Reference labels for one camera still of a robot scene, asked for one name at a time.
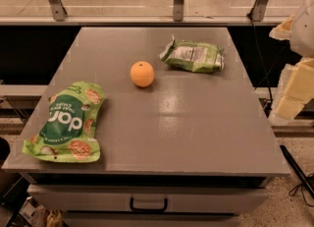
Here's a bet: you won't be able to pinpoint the black hanging cable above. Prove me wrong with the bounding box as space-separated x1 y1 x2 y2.
249 14 292 117

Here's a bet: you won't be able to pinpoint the grey drawer with black handle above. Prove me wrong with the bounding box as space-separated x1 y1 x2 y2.
28 185 267 214

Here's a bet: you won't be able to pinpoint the orange fruit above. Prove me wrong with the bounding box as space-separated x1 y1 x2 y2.
130 61 154 87

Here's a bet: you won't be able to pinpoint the green jalapeno chip bag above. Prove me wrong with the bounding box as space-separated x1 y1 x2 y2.
159 36 225 73

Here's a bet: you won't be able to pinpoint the snack packages on floor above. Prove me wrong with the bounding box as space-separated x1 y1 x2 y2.
19 197 64 227

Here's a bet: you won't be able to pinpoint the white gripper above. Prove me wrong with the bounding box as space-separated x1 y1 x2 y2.
269 0 314 125

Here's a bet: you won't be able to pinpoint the black cable on floor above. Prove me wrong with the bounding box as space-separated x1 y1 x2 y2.
280 144 314 207

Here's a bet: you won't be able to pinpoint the green apple chips bag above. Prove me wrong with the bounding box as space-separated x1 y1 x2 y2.
23 82 105 163

